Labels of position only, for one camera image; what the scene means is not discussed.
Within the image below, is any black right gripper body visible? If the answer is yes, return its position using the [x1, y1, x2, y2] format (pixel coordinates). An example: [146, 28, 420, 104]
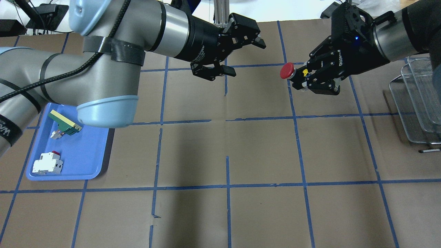
[330, 2, 390, 78]

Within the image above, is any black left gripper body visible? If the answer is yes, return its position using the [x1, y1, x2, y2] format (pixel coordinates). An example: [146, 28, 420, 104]
[175, 15, 237, 65]

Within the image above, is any red emergency stop button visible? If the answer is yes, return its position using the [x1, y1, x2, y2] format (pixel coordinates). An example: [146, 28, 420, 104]
[280, 62, 309, 91]

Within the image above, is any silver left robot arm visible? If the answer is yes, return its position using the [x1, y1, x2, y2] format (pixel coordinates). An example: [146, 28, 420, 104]
[1, 0, 266, 155]

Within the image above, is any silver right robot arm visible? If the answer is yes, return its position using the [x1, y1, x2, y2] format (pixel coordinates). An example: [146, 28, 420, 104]
[280, 0, 441, 95]

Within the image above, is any blue plastic tray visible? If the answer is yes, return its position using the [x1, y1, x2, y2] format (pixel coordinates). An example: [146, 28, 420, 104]
[25, 103, 114, 181]

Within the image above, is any green yellow terminal block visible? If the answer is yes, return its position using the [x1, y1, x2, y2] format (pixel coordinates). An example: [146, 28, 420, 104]
[48, 110, 83, 140]

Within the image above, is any white circuit breaker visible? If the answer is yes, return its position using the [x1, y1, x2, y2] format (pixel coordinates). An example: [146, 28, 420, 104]
[32, 151, 63, 175]

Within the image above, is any aluminium frame post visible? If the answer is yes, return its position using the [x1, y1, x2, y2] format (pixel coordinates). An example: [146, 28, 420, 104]
[214, 0, 230, 27]

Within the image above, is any silver wire mesh shelf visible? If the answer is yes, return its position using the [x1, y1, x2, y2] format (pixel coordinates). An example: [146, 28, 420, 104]
[389, 56, 440, 146]

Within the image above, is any black device with cables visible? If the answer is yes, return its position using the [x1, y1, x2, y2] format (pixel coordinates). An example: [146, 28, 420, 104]
[12, 0, 69, 32]

